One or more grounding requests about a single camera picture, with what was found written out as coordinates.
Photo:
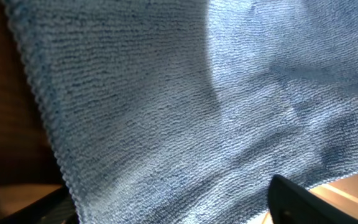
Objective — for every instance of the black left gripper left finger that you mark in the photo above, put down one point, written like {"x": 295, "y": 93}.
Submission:
{"x": 56, "y": 207}

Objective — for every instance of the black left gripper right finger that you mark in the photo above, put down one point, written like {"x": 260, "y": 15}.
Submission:
{"x": 288, "y": 203}

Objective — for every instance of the blue microfiber cloth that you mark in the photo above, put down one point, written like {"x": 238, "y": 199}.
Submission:
{"x": 163, "y": 111}

